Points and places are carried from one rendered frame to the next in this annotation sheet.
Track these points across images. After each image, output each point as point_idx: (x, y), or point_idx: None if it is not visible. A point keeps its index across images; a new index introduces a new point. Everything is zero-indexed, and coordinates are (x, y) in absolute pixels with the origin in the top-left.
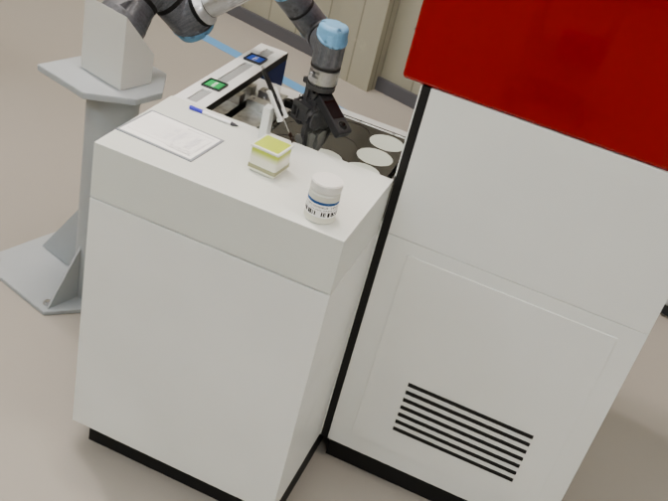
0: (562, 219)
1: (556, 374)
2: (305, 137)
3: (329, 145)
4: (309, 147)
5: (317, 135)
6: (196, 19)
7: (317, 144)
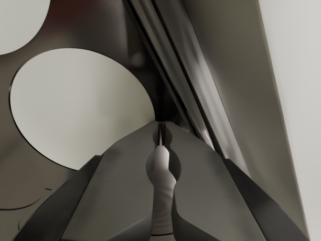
0: None
1: None
2: (270, 212)
3: (23, 169)
4: (195, 152)
5: (152, 210)
6: None
7: (143, 158)
